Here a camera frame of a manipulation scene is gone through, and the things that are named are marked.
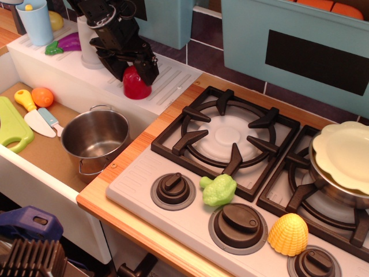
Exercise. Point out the light blue plastic cup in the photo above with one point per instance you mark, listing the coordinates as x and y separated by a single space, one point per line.
36 21

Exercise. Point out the blue handled toy knife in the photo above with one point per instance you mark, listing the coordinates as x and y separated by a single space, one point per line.
51 120

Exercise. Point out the steel pan on stove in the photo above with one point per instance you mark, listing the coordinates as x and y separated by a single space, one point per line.
328 186

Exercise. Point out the grey stove top panel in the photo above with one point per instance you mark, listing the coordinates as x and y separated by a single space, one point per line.
131 190

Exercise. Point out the left black burner grate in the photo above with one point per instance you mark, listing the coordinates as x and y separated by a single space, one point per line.
220 133

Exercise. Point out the middle brown stove knob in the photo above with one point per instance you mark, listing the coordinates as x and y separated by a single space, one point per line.
238 229

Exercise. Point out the yellow handled toy knife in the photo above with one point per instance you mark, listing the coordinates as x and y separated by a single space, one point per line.
33 118

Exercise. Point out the white faucet base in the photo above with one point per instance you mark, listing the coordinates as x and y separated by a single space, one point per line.
89 57

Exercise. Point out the white toy sink unit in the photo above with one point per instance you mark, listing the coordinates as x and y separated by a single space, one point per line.
42 174

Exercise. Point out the pale yellow flower plate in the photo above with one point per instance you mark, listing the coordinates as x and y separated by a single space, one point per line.
341 150

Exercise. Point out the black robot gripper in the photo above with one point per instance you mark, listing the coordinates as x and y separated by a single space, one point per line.
118 39

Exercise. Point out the brown finned heat sink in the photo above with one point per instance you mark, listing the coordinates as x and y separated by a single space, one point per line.
34 258

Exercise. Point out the red toy sweet potato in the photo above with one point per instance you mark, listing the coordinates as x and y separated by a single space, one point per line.
133 86

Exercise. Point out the green toy broccoli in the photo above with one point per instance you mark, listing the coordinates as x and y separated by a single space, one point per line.
218 191

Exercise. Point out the right black burner grate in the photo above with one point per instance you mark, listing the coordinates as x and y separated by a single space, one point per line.
291 189

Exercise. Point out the right brown stove knob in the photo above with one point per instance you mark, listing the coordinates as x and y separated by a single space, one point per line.
314 261

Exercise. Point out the green toy cutting board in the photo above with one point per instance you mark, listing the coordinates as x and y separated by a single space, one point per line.
15 132

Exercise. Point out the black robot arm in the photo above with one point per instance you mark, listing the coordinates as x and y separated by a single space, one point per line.
96 10

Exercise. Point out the stainless steel pot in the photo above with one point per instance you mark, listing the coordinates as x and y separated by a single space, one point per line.
94 139

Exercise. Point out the orange toy fruit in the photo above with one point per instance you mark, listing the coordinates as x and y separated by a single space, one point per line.
42 97

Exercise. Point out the brown stove knob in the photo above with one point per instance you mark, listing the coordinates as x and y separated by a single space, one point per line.
173 192
238 229
314 261

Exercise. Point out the teal cabinet with black panel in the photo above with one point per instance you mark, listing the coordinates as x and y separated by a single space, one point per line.
312 52

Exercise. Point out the black oven door handle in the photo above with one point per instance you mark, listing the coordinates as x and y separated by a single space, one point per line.
143 269

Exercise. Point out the purple toy eggplant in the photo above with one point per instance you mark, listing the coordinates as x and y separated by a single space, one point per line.
70 42

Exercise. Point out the yellow toy corn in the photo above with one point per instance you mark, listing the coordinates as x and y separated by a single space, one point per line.
289 235

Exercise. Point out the teal cabinet left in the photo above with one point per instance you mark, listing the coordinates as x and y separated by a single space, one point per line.
166 22

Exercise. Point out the blue clamp device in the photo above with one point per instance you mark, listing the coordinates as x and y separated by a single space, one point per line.
30 223

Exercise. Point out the left brown stove knob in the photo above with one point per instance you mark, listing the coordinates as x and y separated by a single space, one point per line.
173 192

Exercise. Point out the yellow toy lemon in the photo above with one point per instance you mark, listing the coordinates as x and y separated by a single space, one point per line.
56 20

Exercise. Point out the black burner grate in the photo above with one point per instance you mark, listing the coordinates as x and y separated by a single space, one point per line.
220 133
291 189

